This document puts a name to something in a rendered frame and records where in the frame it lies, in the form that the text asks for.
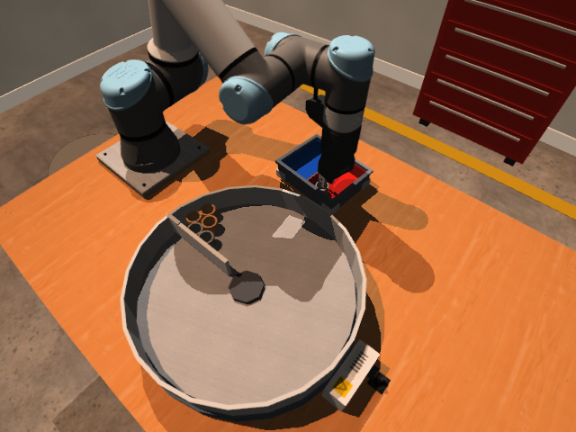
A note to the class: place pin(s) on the grey bin with blue and red compartments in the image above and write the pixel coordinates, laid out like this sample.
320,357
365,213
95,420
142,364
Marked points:
299,167

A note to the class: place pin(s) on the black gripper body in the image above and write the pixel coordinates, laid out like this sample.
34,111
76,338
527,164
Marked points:
339,137

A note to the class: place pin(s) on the dark grey hollow cylinder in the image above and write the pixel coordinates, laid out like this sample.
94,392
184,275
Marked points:
325,190
195,227
206,234

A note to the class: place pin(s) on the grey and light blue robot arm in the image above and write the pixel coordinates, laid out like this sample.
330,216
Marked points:
137,93

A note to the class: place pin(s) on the bronze bushing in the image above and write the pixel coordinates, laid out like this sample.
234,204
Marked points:
208,207
192,215
210,219

